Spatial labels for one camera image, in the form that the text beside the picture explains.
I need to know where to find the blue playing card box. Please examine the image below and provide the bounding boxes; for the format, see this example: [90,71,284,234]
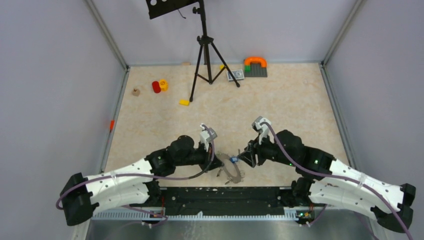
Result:
[226,69,245,82]

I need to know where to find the red plastic cylinder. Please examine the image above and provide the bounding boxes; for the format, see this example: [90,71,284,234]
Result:
[151,81,162,94]

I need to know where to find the blue plastic key tag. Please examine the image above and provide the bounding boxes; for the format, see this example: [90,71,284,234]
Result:
[229,156,239,164]

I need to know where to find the black tripod stand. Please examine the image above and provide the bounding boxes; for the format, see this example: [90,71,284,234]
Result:
[189,0,241,103]

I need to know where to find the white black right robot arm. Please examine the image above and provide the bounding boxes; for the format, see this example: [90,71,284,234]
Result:
[238,130,416,233]

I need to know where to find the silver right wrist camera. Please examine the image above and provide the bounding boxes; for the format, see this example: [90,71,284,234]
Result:
[251,116,272,145]

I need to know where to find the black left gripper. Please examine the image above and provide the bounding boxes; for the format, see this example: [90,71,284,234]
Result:
[175,141,225,174]

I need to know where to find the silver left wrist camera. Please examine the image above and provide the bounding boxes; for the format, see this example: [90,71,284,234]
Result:
[198,123,218,154]

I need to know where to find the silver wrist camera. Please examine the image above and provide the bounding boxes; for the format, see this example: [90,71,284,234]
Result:
[251,116,272,145]
[198,123,218,154]

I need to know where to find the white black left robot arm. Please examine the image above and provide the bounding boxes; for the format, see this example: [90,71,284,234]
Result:
[55,135,223,226]

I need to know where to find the black perforated mount plate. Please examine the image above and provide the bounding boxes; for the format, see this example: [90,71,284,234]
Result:
[145,0,199,20]

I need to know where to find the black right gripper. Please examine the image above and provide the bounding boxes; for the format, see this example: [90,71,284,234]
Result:
[238,131,297,168]

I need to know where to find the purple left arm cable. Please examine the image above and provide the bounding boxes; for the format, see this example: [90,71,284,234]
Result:
[55,124,216,228]

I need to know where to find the small wooden block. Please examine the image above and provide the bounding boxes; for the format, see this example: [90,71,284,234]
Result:
[131,88,141,97]

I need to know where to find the yellow lego brick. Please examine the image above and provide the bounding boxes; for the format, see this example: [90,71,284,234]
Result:
[179,99,190,106]

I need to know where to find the grey lego baseplate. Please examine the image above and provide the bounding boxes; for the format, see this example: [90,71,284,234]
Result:
[244,63,268,78]

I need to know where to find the yellow plastic cylinder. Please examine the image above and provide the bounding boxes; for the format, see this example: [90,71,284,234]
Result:
[159,79,169,92]

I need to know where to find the green lego brick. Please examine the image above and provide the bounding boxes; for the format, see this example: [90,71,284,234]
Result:
[244,65,251,73]

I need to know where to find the orange plastic arch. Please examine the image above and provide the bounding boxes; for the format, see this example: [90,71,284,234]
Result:
[244,56,268,68]

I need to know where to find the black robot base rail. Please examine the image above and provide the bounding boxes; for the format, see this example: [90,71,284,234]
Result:
[137,176,327,222]

